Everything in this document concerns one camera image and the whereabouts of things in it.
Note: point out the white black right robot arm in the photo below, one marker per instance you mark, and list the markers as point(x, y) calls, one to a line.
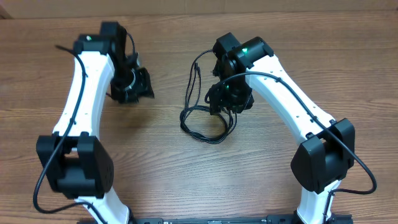
point(325, 145)

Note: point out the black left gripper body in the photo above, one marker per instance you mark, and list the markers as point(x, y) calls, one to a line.
point(130, 84)

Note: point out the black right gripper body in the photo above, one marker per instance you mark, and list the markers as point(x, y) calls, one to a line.
point(234, 95)

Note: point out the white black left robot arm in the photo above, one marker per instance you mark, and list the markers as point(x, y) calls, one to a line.
point(74, 161)

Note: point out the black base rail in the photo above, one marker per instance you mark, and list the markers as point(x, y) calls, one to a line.
point(217, 220)

